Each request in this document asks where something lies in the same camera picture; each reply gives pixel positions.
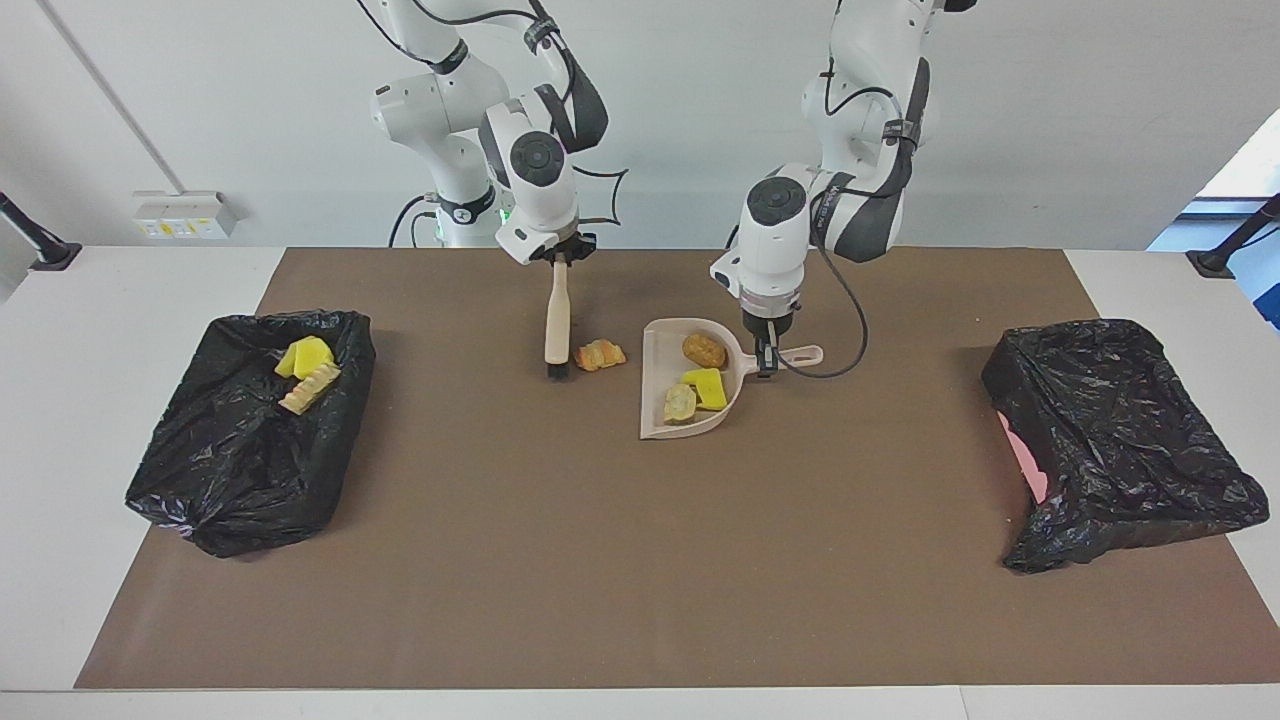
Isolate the beige hand brush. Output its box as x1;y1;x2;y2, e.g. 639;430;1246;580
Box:
543;258;573;382

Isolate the plain yellow sponge piece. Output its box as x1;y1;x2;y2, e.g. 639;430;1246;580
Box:
681;368;730;412

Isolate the beige plastic dustpan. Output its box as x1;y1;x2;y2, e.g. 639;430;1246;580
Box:
640;317;825;441

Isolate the large green yellow sponge piece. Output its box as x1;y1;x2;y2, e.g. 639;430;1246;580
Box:
293;335;337;380

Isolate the beige ridged foam chunk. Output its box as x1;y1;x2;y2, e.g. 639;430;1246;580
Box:
278;362;343;416

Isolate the pink bin with black bag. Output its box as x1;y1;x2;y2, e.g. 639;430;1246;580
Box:
981;318;1271;576

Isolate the black bag lined bin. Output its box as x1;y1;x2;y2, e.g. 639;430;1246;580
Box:
125;308;377;559

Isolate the brown table mat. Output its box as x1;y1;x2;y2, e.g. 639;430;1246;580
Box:
75;247;1280;691

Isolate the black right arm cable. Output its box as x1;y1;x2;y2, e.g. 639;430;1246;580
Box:
355;0;631;227

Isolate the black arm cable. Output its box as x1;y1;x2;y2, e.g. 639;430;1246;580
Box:
775;60;871;381
355;0;631;227

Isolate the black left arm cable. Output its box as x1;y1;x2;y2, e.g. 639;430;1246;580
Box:
775;60;871;381

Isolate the black right base cable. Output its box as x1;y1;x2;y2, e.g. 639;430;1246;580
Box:
388;193;441;248

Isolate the white wall socket box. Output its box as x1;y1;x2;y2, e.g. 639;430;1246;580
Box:
132;190;241;241

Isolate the black camera stand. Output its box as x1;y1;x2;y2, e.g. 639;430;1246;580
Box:
0;190;83;272
1186;192;1280;279

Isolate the white wall cable conduit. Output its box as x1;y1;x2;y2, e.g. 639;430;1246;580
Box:
38;0;189;196

